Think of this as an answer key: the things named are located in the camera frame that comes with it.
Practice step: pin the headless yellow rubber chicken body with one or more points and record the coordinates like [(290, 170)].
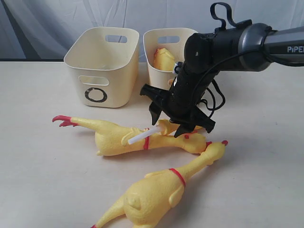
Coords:
[(163, 60)]

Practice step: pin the yellow rubber chicken lying behind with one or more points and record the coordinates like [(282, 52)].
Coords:
[(112, 139)]

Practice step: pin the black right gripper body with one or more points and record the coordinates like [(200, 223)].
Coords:
[(185, 93)]

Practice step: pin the large front yellow rubber chicken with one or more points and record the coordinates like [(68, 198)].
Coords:
[(146, 201)]

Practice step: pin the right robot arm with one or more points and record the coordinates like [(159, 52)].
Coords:
[(252, 48)]

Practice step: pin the cream bin marked O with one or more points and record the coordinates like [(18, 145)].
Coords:
[(103, 63)]

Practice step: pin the white backdrop curtain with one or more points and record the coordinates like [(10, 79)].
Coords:
[(46, 29)]

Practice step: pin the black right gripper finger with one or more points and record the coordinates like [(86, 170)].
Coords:
[(159, 98), (184, 128)]

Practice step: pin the yellow chicken head with tube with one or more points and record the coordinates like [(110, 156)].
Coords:
[(162, 127)]

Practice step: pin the cream bin marked X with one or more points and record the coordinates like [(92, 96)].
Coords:
[(174, 40)]

